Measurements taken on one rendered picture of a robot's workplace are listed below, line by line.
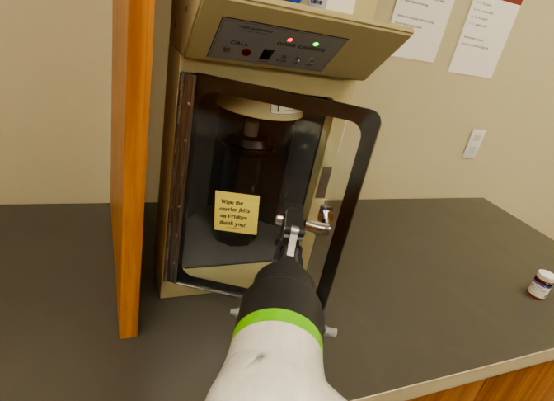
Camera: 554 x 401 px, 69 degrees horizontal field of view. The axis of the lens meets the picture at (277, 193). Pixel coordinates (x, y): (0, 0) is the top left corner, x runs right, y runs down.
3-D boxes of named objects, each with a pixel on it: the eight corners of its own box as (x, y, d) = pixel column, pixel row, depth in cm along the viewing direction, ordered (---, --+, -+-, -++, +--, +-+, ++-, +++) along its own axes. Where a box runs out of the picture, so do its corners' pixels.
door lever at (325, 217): (276, 213, 69) (279, 200, 68) (330, 224, 69) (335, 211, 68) (273, 228, 64) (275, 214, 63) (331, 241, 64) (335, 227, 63)
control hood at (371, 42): (178, 54, 60) (184, -21, 56) (358, 77, 74) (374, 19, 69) (194, 70, 51) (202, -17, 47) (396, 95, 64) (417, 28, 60)
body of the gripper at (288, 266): (306, 340, 48) (307, 290, 56) (321, 283, 44) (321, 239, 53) (243, 327, 48) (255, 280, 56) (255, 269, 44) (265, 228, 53)
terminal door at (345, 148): (168, 280, 78) (186, 69, 61) (322, 313, 78) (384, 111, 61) (166, 282, 77) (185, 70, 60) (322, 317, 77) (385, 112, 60)
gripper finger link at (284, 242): (270, 269, 51) (272, 261, 51) (279, 219, 61) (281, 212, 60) (300, 275, 51) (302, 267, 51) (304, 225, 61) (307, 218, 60)
